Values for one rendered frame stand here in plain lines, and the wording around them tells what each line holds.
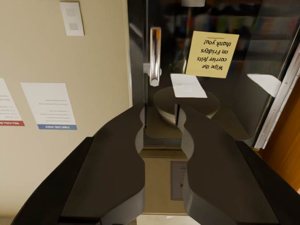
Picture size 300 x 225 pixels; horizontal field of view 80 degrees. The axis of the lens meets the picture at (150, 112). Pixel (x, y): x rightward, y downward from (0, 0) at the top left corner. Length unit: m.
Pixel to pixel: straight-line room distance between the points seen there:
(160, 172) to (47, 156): 0.94
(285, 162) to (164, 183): 0.29
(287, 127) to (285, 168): 0.10
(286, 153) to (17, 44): 1.00
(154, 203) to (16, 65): 0.82
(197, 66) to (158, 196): 0.30
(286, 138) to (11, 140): 1.28
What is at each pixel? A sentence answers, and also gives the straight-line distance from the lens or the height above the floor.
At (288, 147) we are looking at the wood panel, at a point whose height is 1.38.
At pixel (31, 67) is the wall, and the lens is 0.97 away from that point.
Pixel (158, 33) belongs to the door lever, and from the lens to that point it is 0.28.
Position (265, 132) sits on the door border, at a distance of 0.49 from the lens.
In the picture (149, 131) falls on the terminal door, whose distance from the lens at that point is 0.41.
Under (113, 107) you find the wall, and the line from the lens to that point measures 0.92.
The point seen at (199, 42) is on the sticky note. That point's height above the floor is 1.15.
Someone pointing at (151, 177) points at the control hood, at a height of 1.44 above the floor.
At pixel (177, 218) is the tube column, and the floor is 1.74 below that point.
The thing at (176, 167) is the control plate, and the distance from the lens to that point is 0.45.
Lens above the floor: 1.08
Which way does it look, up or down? 33 degrees up
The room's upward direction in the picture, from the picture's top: 179 degrees counter-clockwise
